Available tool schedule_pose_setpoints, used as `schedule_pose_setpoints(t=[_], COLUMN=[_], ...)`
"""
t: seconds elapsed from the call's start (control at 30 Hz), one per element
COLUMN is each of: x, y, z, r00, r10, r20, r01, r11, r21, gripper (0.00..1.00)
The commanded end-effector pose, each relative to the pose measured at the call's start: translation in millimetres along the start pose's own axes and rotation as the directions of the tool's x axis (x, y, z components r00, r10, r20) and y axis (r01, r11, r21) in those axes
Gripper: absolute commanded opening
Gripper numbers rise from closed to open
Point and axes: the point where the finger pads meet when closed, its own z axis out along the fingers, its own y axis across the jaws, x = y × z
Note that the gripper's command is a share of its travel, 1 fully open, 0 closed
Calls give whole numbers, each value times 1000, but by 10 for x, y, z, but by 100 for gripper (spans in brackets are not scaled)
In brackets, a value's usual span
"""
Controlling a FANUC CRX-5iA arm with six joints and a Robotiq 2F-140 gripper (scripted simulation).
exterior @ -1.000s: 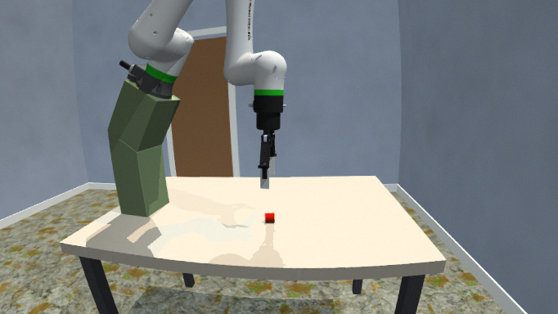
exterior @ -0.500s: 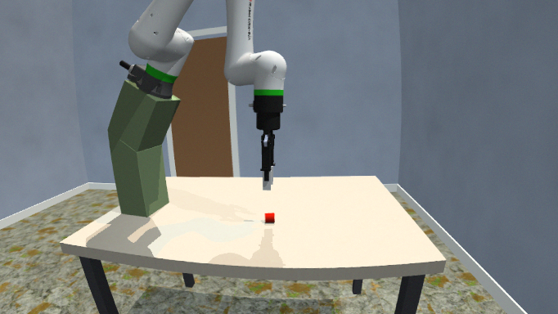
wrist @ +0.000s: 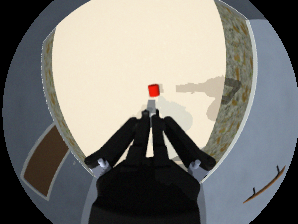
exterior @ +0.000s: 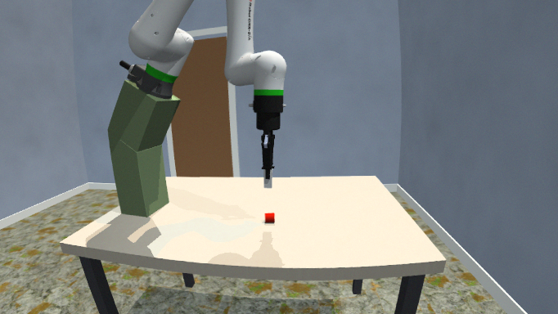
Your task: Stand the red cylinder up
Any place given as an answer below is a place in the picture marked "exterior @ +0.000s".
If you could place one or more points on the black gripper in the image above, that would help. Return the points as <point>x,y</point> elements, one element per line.
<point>267,123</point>

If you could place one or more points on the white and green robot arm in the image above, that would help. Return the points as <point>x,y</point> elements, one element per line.
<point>156,37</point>

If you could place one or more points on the red short cylinder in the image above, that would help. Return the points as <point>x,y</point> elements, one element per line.
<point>269,217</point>

